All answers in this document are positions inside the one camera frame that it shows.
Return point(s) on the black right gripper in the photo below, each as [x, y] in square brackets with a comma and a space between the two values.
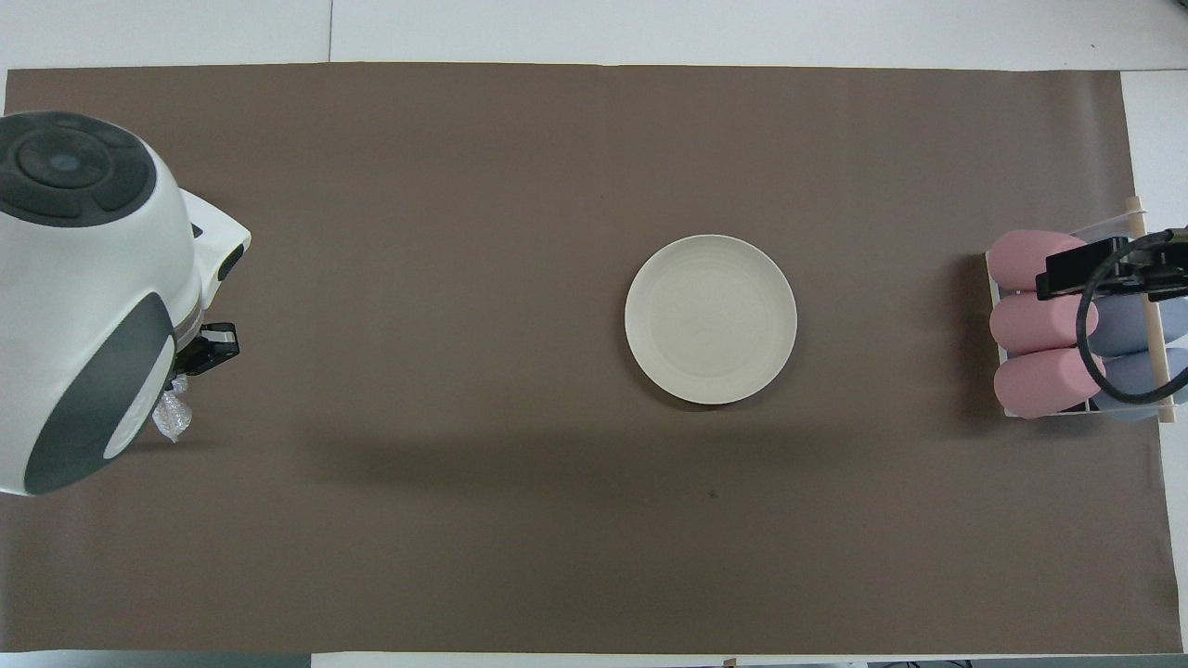
[1155, 274]

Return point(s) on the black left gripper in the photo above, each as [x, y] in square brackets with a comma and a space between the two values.
[184, 360]

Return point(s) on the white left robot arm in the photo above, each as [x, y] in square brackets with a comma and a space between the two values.
[83, 297]

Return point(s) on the cream round plate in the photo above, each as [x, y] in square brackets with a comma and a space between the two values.
[710, 320]

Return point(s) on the pink plastic cup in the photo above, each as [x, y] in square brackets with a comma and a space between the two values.
[1044, 382]
[1016, 260]
[1035, 325]

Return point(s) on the blue plastic cup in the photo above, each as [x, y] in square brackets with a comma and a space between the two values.
[1118, 325]
[1132, 376]

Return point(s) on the brown paper table mat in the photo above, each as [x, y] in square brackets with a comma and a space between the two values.
[464, 167]

